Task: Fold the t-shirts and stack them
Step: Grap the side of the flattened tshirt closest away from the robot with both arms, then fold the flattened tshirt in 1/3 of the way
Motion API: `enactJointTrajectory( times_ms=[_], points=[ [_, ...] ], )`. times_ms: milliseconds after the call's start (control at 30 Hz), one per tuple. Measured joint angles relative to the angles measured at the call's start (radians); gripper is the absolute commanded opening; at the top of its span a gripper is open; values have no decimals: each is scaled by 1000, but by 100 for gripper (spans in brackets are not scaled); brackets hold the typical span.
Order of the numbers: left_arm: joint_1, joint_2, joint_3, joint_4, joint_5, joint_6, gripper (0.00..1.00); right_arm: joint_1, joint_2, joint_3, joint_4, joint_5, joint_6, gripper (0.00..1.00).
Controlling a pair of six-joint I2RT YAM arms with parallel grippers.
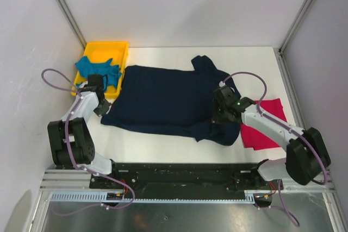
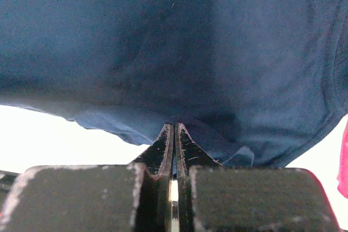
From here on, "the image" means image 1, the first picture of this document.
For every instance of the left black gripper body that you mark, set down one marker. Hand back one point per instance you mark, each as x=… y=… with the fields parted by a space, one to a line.
x=103 y=107

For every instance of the left aluminium frame post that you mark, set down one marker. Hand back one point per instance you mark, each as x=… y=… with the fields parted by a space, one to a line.
x=66 y=11

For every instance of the teal crumpled t-shirt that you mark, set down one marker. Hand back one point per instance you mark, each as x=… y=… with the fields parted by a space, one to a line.
x=111 y=73

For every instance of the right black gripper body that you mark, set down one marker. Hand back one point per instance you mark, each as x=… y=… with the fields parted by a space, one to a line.
x=219 y=116

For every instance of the folded magenta t-shirt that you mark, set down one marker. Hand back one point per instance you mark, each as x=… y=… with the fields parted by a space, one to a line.
x=254 y=139

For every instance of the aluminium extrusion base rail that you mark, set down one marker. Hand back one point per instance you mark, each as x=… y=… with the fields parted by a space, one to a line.
x=64 y=180

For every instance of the yellow plastic bin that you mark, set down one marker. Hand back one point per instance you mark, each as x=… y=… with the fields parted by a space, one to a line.
x=101 y=51

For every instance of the aluminium frame post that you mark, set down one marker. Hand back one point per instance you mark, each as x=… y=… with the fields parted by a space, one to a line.
x=66 y=11
x=300 y=16

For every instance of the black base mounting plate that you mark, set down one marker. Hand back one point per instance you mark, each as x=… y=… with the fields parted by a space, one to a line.
x=138 y=176

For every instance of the navy blue t-shirt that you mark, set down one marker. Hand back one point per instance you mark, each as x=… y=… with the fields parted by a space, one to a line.
x=172 y=102

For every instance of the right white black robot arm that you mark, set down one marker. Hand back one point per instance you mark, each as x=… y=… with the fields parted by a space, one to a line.
x=306 y=153

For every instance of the right aluminium frame post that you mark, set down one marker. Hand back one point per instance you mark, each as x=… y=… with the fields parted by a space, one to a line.
x=300 y=16

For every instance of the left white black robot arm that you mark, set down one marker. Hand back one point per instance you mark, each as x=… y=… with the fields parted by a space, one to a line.
x=70 y=140

